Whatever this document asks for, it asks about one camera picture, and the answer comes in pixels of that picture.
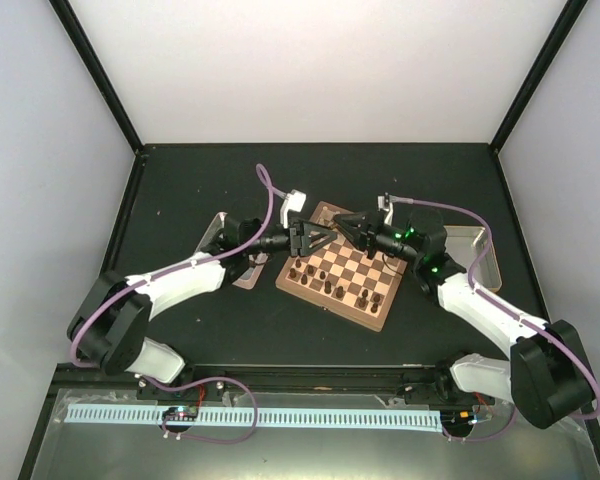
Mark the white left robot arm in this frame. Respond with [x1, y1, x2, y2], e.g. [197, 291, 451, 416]
[67, 214, 337, 399]

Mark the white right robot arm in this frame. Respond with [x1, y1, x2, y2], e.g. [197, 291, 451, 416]
[334, 210, 600, 429]

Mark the white chess pieces row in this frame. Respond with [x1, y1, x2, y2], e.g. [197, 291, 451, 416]
[316, 206, 342, 228]

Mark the wooden chess board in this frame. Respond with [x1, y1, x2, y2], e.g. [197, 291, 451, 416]
[274, 200, 409, 333]

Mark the pink metal tray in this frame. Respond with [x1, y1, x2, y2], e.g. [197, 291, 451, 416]
[195, 212, 270, 290]

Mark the yellow metal tray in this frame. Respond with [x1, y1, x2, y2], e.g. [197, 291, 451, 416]
[445, 225, 503, 293]

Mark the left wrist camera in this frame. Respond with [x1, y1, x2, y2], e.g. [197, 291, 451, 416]
[279, 189, 306, 228]

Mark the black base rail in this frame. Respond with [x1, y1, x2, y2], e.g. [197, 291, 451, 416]
[50, 359, 513, 405]

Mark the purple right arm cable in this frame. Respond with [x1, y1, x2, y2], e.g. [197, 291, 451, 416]
[394, 196, 600, 444]

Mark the light blue slotted cable duct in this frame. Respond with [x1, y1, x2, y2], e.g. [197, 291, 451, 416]
[64, 404, 442, 433]

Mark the black frame post right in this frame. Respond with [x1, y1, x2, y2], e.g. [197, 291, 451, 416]
[490, 0, 588, 154]

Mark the black frame post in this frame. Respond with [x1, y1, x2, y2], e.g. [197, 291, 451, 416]
[490, 0, 588, 154]
[49, 0, 143, 153]

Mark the black frame post left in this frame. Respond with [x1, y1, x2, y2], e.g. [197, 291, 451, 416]
[49, 0, 143, 153]

